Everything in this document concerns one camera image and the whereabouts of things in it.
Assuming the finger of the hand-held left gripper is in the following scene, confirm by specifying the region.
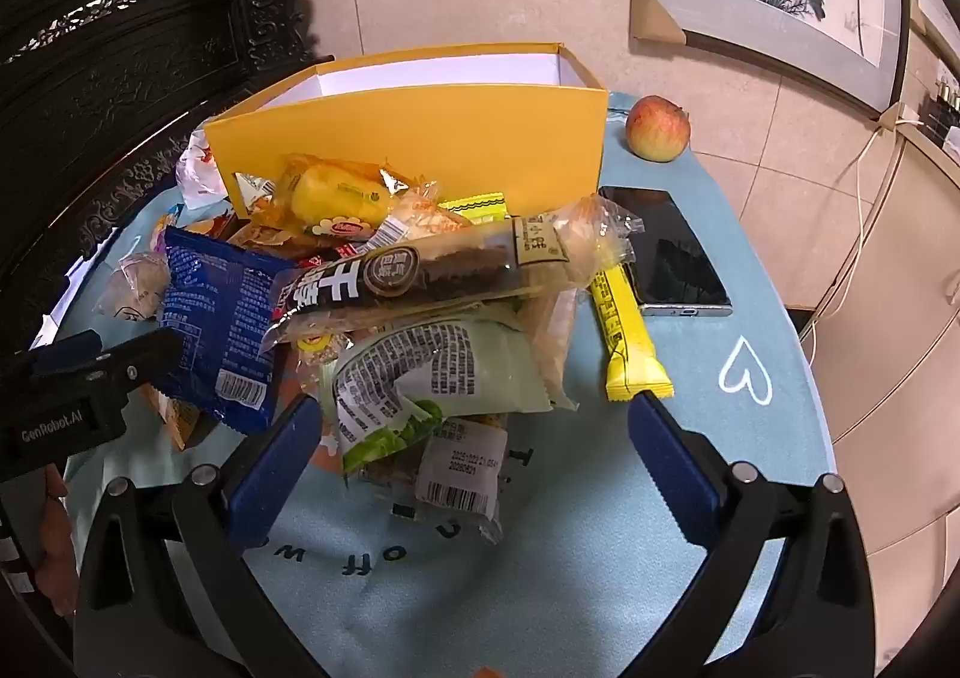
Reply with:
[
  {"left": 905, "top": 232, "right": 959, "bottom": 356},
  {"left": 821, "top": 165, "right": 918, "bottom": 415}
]
[
  {"left": 75, "top": 329, "right": 185, "bottom": 400},
  {"left": 28, "top": 331, "right": 102, "bottom": 373}
]

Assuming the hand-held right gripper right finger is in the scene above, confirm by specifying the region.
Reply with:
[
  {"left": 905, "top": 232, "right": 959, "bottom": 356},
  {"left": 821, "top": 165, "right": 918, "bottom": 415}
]
[{"left": 622, "top": 389, "right": 878, "bottom": 678}]

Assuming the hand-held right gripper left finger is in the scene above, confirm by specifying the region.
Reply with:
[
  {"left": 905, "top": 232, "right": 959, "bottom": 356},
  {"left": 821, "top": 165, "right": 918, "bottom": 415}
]
[{"left": 73, "top": 393, "right": 331, "bottom": 678}]

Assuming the pale green snack packet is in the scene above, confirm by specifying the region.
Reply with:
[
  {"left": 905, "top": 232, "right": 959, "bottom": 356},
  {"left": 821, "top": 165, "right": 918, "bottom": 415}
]
[{"left": 321, "top": 318, "right": 578, "bottom": 476}]

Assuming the yellow cardboard box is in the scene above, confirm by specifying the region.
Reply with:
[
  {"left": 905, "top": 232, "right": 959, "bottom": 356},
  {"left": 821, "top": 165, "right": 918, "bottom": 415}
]
[{"left": 202, "top": 43, "right": 610, "bottom": 218}]

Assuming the person's left hand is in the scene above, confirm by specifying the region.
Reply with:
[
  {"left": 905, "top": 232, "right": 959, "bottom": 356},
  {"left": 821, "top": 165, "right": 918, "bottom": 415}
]
[{"left": 37, "top": 464, "right": 80, "bottom": 600}]

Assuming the pale pastry clear wrapper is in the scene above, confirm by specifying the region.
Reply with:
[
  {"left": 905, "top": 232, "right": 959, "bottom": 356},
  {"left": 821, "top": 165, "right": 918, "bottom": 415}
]
[{"left": 97, "top": 250, "right": 170, "bottom": 323}]

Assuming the blue snack packet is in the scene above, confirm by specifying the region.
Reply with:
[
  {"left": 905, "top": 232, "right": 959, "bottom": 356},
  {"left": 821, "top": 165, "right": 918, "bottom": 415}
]
[{"left": 161, "top": 226, "right": 286, "bottom": 435}]

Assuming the yellow snack bar packet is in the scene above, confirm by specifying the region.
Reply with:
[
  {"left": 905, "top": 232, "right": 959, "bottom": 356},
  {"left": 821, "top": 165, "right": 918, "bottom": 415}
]
[{"left": 589, "top": 265, "right": 674, "bottom": 403}]

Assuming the orange snack packet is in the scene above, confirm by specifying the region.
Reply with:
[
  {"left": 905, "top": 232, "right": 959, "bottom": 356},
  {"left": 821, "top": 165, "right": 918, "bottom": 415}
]
[{"left": 225, "top": 217, "right": 346, "bottom": 266}]

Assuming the clear bread packet barcode label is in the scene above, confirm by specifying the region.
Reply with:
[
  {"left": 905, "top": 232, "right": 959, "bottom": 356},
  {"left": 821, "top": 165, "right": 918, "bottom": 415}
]
[{"left": 352, "top": 415, "right": 505, "bottom": 545}]

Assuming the white floral snack bag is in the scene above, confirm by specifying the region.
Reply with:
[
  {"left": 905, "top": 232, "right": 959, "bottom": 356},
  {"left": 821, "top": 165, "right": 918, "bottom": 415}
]
[{"left": 176, "top": 130, "right": 226, "bottom": 208}]

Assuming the light blue printed tablecloth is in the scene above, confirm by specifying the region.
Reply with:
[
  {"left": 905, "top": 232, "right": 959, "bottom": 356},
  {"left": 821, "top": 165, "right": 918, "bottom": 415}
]
[{"left": 49, "top": 89, "right": 837, "bottom": 678}]

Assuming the black smartphone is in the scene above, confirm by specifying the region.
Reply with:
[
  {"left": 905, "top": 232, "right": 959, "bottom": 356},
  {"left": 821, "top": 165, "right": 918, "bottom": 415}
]
[{"left": 598, "top": 186, "right": 733, "bottom": 317}]

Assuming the yellow cake packet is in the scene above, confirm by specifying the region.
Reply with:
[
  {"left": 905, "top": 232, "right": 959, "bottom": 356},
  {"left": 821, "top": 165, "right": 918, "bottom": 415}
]
[{"left": 274, "top": 153, "right": 417, "bottom": 236}]

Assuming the long bread packet dark label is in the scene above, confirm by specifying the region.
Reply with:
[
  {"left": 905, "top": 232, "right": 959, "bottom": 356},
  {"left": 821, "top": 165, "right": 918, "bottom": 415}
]
[{"left": 261, "top": 194, "right": 644, "bottom": 353}]

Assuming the carved dark wooden furniture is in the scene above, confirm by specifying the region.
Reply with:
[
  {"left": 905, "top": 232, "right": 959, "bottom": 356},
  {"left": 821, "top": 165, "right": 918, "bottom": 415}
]
[{"left": 0, "top": 0, "right": 335, "bottom": 349}]

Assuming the tan bread packet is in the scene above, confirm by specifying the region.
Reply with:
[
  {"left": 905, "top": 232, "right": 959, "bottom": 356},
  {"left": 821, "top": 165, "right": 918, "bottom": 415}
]
[{"left": 379, "top": 183, "right": 481, "bottom": 251}]

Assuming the yellow-green seeds packet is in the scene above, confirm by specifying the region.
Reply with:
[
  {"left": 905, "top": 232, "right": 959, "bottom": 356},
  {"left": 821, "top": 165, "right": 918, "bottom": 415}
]
[{"left": 439, "top": 194, "right": 511, "bottom": 227}]

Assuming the red yellow apple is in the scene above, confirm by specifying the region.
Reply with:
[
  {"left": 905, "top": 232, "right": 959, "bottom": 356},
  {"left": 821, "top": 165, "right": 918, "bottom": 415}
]
[{"left": 626, "top": 95, "right": 691, "bottom": 163}]

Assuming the narrow framed picture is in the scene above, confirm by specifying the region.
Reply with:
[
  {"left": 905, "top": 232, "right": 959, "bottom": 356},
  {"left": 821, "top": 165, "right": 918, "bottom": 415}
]
[{"left": 904, "top": 0, "right": 960, "bottom": 86}]

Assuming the white cable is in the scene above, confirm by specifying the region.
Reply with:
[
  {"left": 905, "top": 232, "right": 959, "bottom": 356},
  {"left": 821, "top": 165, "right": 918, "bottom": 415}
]
[{"left": 799, "top": 112, "right": 927, "bottom": 341}]

